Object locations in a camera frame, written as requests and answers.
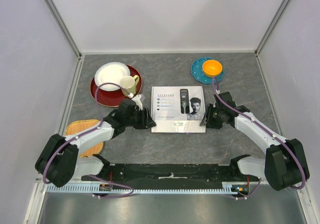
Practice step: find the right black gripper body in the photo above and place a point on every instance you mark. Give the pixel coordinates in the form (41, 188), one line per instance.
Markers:
(215, 120)

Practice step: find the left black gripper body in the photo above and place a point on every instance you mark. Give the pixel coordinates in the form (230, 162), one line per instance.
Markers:
(136, 120)

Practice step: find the white clipper kit box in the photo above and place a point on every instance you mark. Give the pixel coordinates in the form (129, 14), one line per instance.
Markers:
(177, 109)

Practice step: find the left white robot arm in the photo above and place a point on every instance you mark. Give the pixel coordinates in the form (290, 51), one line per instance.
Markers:
(60, 160)

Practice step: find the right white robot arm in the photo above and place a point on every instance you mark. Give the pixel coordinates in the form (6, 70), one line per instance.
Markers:
(284, 164)

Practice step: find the dark red round tray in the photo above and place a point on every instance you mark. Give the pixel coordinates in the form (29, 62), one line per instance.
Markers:
(113, 99)

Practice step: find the pale yellow mug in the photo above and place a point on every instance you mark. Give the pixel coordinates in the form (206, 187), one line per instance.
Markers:
(128, 85)

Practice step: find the orange bowl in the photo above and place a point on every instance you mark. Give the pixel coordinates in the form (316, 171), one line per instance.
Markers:
(212, 68)

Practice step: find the white paper plate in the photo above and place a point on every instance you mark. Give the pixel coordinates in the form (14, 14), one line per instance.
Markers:
(111, 72)

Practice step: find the teal scalloped plate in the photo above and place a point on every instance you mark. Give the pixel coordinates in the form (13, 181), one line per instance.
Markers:
(202, 70)

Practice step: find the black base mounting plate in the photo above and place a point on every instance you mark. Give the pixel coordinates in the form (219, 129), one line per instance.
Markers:
(172, 176)

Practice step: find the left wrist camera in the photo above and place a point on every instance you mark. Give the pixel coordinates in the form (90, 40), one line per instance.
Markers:
(138, 99)

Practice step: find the slotted cable duct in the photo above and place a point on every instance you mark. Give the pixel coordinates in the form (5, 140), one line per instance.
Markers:
(99, 188)

